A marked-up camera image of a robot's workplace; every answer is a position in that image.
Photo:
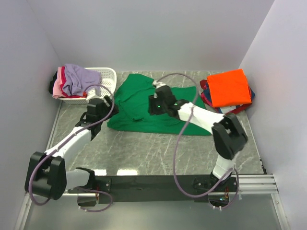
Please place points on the magenta t shirt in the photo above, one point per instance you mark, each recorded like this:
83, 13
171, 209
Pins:
63, 81

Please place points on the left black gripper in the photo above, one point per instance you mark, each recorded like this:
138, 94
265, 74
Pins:
109, 102

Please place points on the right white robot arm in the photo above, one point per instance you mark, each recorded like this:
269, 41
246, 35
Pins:
228, 134

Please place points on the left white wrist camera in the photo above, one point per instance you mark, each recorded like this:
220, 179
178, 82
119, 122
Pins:
92, 94

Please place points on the pink t shirt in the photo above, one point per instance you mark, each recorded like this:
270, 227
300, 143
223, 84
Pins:
56, 90

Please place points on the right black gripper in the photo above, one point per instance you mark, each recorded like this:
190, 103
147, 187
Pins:
152, 101

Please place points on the black t shirt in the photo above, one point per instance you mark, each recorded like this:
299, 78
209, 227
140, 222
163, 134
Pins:
52, 82

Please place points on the orange folded t shirt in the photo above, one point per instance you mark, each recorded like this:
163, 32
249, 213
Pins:
229, 88

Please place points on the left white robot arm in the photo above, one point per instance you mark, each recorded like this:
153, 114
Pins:
47, 175

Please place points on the white plastic laundry basket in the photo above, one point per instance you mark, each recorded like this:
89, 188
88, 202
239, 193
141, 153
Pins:
108, 82

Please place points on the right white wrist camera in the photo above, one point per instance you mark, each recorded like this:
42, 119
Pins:
158, 84

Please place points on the aluminium rail frame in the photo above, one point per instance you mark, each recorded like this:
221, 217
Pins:
258, 207

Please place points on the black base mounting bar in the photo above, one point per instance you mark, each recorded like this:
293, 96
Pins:
146, 188

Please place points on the lilac t shirt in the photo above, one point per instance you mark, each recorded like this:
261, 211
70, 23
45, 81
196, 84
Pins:
80, 80

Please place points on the white folded t shirt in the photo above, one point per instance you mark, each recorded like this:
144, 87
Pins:
228, 109

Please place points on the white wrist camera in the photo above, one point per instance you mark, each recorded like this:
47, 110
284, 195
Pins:
92, 94
158, 84

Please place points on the green t shirt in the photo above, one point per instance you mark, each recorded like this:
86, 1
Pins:
132, 99

